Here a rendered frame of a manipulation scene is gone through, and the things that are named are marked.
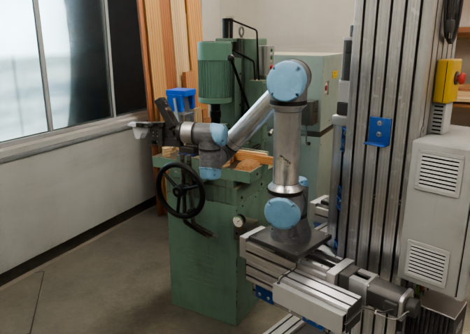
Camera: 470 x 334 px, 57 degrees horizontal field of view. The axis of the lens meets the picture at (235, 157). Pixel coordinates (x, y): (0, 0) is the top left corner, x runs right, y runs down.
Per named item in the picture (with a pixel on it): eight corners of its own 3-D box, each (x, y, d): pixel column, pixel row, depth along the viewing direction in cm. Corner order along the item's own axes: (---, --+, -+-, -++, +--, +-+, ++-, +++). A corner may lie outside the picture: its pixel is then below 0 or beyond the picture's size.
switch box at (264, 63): (257, 75, 243) (257, 45, 238) (264, 73, 251) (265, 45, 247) (266, 75, 240) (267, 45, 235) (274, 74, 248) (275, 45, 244)
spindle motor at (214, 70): (191, 103, 225) (190, 41, 217) (210, 98, 240) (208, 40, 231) (221, 105, 217) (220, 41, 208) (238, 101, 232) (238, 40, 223)
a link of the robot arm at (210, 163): (227, 172, 156) (227, 142, 153) (217, 182, 146) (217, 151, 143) (207, 170, 159) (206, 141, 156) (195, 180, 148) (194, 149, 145)
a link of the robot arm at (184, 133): (190, 122, 144) (199, 121, 151) (177, 121, 145) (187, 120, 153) (189, 144, 145) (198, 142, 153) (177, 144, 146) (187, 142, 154)
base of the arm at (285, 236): (318, 234, 162) (319, 209, 160) (295, 248, 152) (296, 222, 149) (286, 223, 172) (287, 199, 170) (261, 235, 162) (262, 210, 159)
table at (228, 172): (140, 170, 231) (140, 160, 229) (175, 157, 256) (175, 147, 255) (241, 190, 203) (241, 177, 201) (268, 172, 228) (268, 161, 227)
